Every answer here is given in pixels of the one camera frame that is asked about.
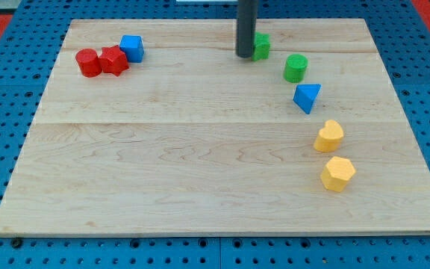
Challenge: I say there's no light wooden board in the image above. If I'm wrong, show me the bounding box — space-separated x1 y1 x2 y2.
0 19 430 238

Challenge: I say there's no blue cube block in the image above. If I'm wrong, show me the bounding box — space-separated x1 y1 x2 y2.
119 35 145 63

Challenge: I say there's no blue triangle block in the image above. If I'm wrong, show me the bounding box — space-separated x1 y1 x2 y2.
293 84 322 114

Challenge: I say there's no green star block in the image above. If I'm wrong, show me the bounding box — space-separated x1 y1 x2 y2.
252 32 271 61

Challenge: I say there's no green cylinder block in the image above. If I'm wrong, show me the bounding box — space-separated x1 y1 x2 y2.
283 54 308 83

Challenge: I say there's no yellow heart block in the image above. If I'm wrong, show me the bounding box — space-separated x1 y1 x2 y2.
314 120 344 152

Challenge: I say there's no red star block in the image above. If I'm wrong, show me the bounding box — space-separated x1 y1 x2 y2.
99 45 129 76

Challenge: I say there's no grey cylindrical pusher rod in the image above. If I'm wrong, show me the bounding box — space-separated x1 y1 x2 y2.
235 0 258 58

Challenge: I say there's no yellow hexagon block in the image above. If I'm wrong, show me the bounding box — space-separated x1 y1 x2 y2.
320 156 356 192

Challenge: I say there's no red cylinder block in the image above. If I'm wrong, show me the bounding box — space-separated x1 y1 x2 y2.
75 49 102 78

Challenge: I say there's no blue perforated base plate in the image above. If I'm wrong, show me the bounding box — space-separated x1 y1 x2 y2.
0 0 430 268

